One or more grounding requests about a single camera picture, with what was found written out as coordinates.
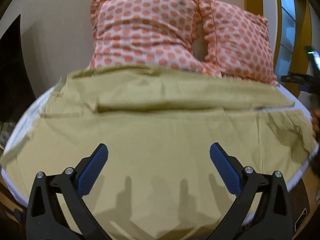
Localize olive green pants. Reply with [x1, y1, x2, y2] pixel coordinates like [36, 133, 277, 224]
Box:
[1, 66, 317, 239]

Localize right polka dot pillow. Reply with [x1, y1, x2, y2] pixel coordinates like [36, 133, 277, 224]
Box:
[191, 0, 278, 85]

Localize polka dot pillow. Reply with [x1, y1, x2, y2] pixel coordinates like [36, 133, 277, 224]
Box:
[191, 0, 278, 85]
[89, 0, 221, 76]

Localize frosted glass window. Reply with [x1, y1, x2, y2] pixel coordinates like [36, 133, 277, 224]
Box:
[275, 0, 296, 81]

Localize white bed sheet mattress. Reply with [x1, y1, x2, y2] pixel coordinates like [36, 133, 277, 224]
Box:
[1, 85, 319, 207]

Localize left polka dot pillow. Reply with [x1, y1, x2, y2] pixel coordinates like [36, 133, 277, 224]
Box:
[89, 0, 221, 76]

